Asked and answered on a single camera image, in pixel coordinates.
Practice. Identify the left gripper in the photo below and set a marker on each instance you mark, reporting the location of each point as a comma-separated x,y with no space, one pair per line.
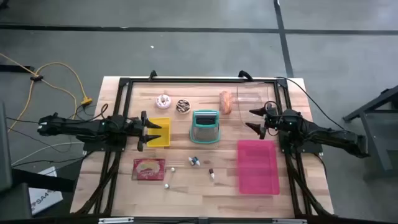
132,127

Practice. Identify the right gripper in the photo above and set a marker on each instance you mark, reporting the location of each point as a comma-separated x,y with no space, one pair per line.
275,119

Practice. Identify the white frosted donut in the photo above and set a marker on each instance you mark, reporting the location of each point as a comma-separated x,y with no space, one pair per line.
163,101

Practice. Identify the red snack package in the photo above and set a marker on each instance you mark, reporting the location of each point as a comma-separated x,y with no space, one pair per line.
148,169

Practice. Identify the brown bread loaf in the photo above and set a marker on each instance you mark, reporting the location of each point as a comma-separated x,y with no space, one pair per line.
226,102

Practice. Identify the chocolate frosted donut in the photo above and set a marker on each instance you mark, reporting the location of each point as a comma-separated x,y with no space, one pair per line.
183,106

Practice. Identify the blue-label dropper bottle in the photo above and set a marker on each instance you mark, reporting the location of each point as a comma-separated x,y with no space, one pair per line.
196,161

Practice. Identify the red-brown dropper bottle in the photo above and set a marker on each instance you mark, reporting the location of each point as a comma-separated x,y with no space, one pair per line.
211,173

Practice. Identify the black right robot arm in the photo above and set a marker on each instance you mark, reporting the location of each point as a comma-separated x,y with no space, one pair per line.
326,137

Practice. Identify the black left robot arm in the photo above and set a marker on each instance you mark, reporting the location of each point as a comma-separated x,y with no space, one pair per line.
81,129

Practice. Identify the yellow plastic basket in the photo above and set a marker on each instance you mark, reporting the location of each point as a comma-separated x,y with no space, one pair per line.
165,132

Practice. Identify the clear plastic container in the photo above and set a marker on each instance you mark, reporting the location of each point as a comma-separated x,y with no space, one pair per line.
248,93

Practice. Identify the pink plastic tray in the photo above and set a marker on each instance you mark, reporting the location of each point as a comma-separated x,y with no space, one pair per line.
258,168

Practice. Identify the teal metal box grater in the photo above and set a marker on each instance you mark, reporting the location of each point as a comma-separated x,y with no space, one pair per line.
205,127

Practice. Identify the dark grey metal table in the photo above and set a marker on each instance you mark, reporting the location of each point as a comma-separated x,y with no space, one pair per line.
377,137

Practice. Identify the black beam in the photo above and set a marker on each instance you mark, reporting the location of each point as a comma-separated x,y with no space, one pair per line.
40,182

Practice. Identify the white printed cardboard box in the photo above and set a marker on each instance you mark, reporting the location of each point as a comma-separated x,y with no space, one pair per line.
46,199

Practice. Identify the grey cabinet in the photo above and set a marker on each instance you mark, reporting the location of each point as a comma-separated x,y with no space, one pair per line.
6,149

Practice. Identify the black flat floor bar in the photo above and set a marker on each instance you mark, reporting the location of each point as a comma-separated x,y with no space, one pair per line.
15,68

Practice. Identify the black frame clamp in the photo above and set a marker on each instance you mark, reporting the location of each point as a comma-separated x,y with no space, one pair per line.
245,74
152,74

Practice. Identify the black aluminium table frame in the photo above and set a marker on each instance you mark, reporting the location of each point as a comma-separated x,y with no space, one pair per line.
202,80

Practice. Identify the silver metal bracket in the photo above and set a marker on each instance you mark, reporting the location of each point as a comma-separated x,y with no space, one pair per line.
115,220
289,221

